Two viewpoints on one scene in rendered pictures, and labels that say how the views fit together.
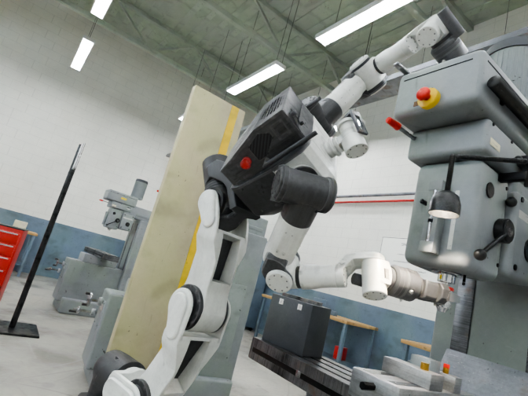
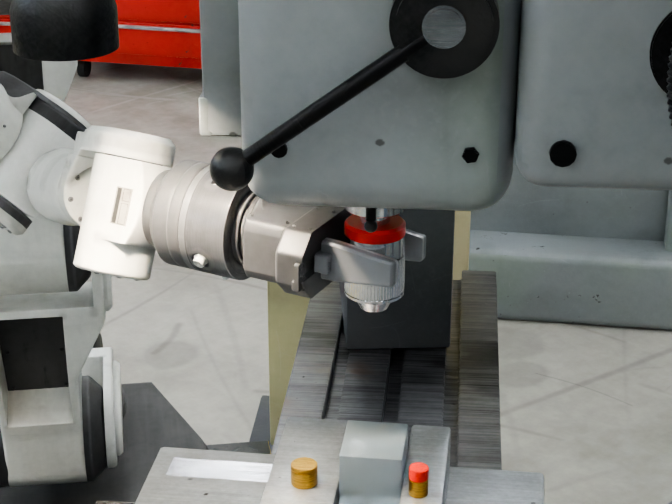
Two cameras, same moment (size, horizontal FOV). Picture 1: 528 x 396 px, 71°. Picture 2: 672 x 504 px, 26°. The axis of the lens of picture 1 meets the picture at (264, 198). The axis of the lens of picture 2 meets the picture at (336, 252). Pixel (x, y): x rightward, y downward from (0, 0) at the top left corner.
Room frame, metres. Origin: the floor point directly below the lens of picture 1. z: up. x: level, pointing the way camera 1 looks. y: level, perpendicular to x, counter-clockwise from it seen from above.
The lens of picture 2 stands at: (0.24, -1.19, 1.69)
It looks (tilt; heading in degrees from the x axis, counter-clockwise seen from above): 23 degrees down; 38
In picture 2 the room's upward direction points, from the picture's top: straight up
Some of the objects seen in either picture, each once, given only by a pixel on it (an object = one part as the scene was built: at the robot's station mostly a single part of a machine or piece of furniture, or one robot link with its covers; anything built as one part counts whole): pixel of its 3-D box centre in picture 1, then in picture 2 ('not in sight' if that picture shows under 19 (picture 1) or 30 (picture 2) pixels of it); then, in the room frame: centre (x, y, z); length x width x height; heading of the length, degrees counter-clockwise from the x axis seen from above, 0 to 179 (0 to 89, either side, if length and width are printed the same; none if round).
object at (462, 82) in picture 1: (472, 119); not in sight; (1.08, -0.59, 1.81); 0.47 x 0.26 x 0.16; 123
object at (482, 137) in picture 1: (471, 160); not in sight; (1.09, -0.61, 1.68); 0.34 x 0.24 x 0.10; 123
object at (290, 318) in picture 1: (296, 322); (392, 232); (1.53, -0.25, 1.03); 0.22 x 0.12 x 0.20; 41
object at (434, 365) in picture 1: (424, 368); (373, 470); (1.09, -0.56, 1.03); 0.06 x 0.05 x 0.06; 31
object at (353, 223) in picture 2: not in sight; (375, 226); (1.07, -0.57, 1.26); 0.05 x 0.05 x 0.01
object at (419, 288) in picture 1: (416, 288); (271, 234); (1.05, -0.48, 1.24); 0.13 x 0.12 x 0.10; 12
